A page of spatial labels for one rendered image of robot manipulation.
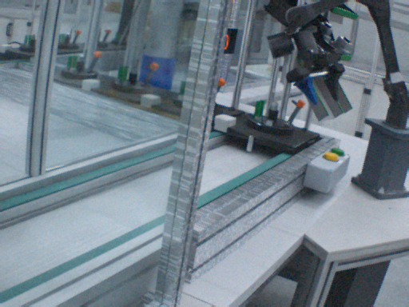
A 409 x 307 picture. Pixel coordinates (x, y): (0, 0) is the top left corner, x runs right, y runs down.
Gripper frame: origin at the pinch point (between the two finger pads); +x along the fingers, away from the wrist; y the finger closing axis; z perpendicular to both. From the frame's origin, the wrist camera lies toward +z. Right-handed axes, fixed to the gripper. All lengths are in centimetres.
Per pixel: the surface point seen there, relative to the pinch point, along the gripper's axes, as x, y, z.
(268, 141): 8.8, -14.4, -11.4
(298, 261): 57, 48, -94
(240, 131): 3.8, -18.0, -17.0
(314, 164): 18.2, -13.0, 1.9
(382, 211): 36.0, 4.4, 5.0
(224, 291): 35, -59, 23
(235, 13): -62, 48, -85
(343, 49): -18.2, 38.7, -19.9
